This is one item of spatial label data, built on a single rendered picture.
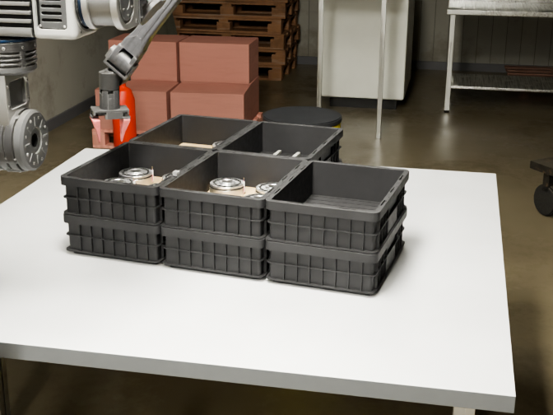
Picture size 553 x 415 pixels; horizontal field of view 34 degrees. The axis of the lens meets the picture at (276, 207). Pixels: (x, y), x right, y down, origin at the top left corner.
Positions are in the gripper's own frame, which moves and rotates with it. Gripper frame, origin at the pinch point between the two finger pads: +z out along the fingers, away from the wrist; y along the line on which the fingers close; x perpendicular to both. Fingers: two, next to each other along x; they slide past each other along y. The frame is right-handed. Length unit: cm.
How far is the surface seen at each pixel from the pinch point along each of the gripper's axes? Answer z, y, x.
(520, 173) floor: 91, -291, -216
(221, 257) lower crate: 23, -23, 39
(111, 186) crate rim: 7.6, 3.3, 21.2
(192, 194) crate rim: 6.7, -15.4, 35.7
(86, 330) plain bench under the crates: 30, 16, 61
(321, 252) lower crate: 17, -44, 57
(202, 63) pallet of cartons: 43, -120, -359
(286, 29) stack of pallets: 49, -258, -571
